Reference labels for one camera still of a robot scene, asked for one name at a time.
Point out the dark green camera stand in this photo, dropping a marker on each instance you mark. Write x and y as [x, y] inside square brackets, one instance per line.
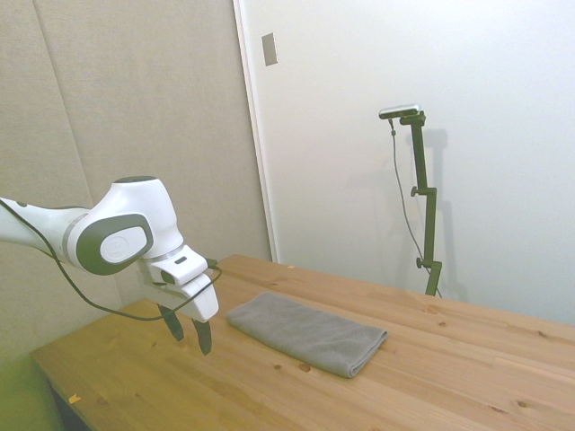
[424, 197]

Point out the grey terry towel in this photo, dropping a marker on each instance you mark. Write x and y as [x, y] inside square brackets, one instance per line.
[310, 332]

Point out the grey wall switch plate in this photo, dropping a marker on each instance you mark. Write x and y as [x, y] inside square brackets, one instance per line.
[269, 49]

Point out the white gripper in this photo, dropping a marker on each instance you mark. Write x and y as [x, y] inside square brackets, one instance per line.
[203, 301]

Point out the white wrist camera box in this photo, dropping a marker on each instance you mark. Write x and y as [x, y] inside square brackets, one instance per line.
[179, 267]

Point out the white door frame trim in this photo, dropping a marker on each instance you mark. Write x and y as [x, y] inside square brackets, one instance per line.
[256, 134]

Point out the small orange tape scrap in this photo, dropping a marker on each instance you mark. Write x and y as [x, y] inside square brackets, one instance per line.
[74, 398]

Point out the silver camera on stand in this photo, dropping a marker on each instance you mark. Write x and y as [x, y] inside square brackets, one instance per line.
[400, 111]

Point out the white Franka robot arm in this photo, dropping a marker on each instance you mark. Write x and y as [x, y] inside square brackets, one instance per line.
[121, 215]

